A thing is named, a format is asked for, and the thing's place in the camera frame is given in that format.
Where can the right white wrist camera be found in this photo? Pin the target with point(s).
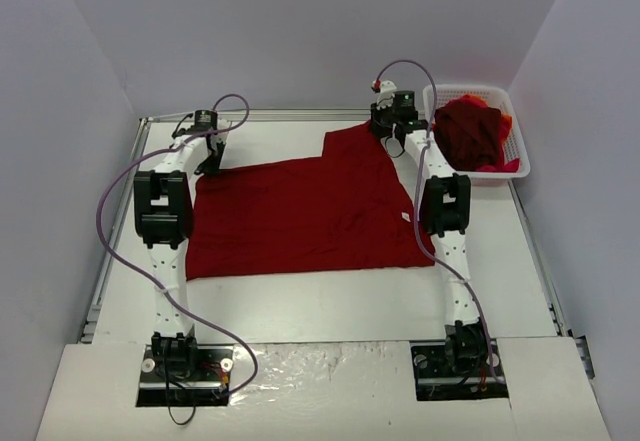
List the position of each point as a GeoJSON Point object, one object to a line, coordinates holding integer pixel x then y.
{"type": "Point", "coordinates": [385, 91]}

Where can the dark red shirt in basket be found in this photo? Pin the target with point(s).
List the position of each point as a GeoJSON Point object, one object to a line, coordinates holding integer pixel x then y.
{"type": "Point", "coordinates": [468, 135]}

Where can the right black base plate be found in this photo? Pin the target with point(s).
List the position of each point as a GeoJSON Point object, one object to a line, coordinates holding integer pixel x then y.
{"type": "Point", "coordinates": [435, 379]}

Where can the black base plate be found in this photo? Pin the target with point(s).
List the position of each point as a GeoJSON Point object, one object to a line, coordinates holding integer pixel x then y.
{"type": "Point", "coordinates": [435, 379]}
{"type": "Point", "coordinates": [206, 385]}

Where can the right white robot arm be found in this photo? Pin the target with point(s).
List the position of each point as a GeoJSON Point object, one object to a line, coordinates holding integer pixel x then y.
{"type": "Point", "coordinates": [441, 211]}

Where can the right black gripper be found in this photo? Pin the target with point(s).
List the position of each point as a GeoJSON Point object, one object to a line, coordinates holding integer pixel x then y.
{"type": "Point", "coordinates": [382, 124]}

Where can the white plastic basket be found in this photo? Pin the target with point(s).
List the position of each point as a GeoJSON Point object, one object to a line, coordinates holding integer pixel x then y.
{"type": "Point", "coordinates": [442, 94]}

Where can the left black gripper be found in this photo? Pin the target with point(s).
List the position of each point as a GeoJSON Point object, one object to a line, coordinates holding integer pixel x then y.
{"type": "Point", "coordinates": [214, 156]}

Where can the orange shirt in basket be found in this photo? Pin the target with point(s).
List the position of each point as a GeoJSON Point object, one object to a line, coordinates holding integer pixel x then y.
{"type": "Point", "coordinates": [492, 129]}

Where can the red t shirt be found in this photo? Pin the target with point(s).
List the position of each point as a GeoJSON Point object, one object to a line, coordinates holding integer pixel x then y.
{"type": "Point", "coordinates": [343, 210]}

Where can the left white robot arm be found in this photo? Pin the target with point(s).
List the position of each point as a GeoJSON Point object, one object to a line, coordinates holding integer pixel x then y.
{"type": "Point", "coordinates": [164, 220]}

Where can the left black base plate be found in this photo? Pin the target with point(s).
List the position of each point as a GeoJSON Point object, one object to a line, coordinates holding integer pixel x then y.
{"type": "Point", "coordinates": [206, 385]}

